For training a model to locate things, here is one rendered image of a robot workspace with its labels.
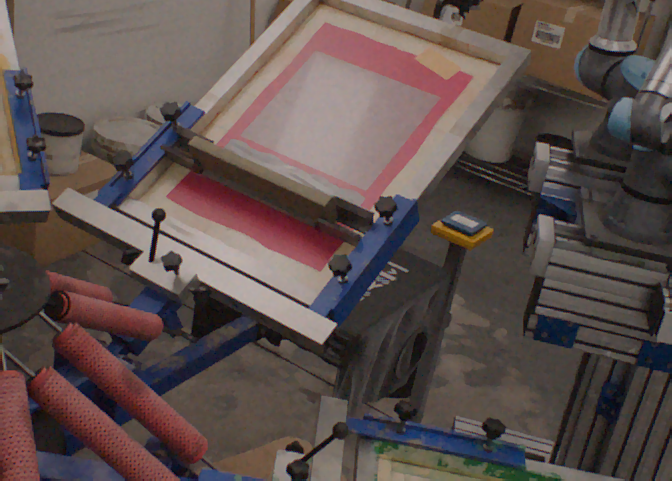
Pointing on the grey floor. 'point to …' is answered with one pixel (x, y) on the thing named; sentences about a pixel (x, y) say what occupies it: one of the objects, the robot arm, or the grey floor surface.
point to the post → (443, 309)
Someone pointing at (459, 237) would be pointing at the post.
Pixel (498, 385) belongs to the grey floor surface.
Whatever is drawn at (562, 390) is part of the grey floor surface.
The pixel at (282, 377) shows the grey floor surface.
